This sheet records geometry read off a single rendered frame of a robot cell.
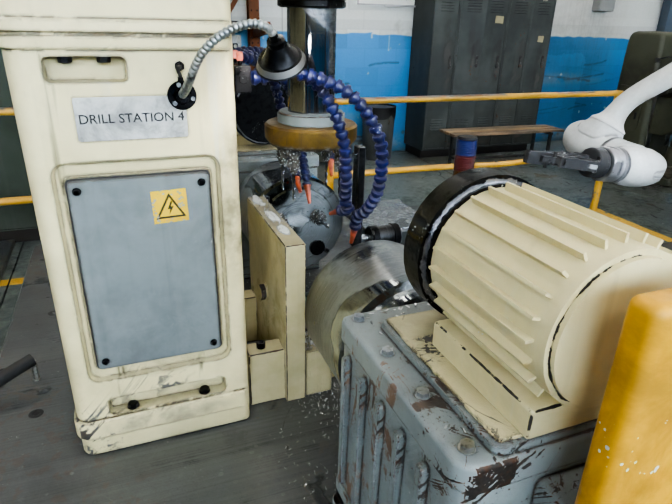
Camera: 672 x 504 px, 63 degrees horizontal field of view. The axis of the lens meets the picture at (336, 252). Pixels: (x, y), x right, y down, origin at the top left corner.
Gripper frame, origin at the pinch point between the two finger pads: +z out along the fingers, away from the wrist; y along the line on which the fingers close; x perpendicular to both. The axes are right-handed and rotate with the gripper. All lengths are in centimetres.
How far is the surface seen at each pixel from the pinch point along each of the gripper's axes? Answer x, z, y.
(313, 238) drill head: 30, 46, -21
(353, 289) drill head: 18, 60, 33
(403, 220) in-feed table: 32, 5, -45
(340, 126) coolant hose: -5, 60, 18
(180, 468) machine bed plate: 55, 83, 26
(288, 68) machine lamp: -13, 73, 29
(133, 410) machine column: 48, 90, 18
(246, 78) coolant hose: -10, 76, 18
